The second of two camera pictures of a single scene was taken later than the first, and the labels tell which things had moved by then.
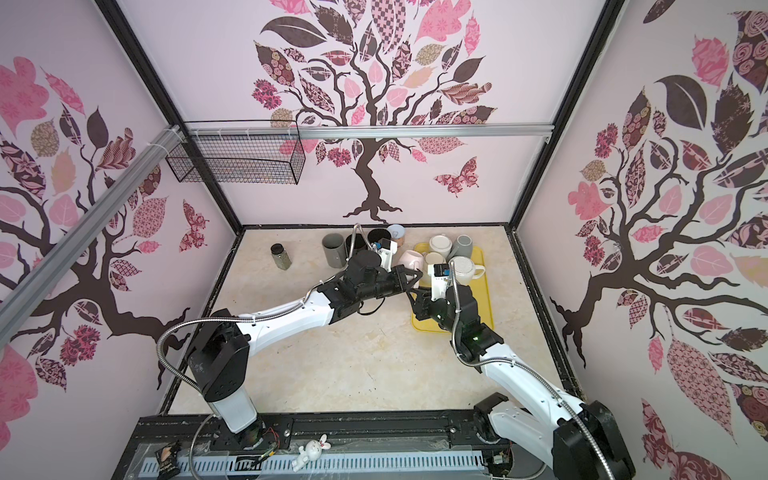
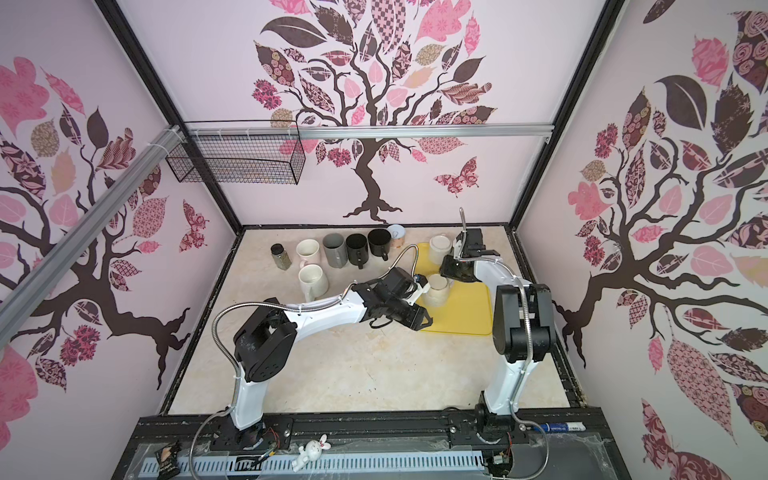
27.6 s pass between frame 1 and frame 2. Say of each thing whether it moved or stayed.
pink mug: moved
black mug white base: stayed
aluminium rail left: stayed
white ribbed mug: moved
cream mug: moved
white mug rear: stayed
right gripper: moved
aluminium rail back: stayed
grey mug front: stayed
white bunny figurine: stayed
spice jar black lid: stayed
